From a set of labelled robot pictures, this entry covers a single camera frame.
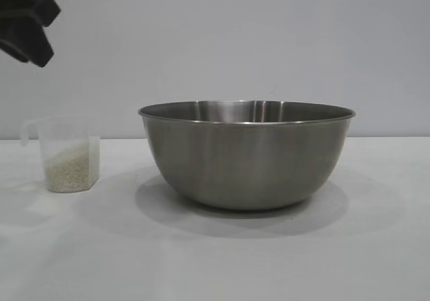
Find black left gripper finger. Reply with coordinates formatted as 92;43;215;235
0;18;55;69

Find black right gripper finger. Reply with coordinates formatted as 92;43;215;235
0;0;62;28

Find clear plastic measuring cup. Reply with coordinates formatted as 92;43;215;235
19;114;101;194

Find white rice grains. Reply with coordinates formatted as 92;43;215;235
45;138;100;193

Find stainless steel mixing bowl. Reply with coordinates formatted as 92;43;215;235
136;99;357;212

